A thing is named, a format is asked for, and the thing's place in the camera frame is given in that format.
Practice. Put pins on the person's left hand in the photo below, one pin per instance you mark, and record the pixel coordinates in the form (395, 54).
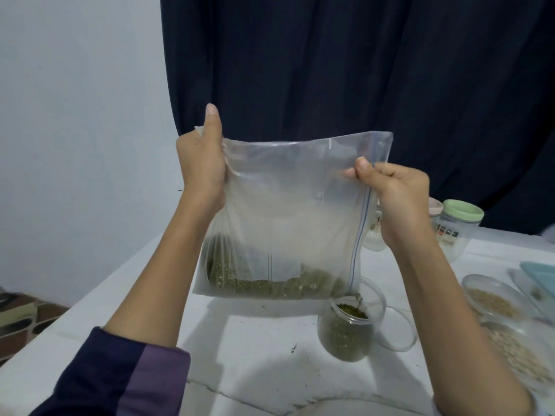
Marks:
(204, 164)

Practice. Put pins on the person's right hand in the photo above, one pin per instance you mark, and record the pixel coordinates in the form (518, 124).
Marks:
(403, 208)

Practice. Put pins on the transparent jar pink lid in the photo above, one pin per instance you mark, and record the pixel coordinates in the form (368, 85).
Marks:
(435, 208)

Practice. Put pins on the transparent jar blue lid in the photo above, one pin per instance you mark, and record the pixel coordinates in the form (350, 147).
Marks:
(373, 238)

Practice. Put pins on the transparent jar green lid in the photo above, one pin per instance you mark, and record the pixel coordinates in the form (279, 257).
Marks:
(460, 229)

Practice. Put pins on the clear bag with green beans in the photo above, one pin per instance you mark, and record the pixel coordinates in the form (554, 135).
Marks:
(286, 212)

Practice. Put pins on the clear round lid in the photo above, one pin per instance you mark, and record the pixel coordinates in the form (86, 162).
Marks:
(399, 329)

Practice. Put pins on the pile of yellow soybeans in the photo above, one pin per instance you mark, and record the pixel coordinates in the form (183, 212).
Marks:
(496, 303)

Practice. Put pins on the pile of green beans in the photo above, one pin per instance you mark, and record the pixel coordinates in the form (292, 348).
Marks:
(277, 286)

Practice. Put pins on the person's right forearm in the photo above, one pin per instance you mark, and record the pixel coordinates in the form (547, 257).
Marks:
(468, 342)

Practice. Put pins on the person's left forearm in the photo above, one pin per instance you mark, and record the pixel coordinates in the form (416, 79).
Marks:
(160, 281)

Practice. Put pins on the dark navy curtain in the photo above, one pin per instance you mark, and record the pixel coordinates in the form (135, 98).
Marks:
(364, 73)

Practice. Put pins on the teal lidded plastic container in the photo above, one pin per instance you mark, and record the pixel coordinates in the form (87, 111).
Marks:
(540, 280)

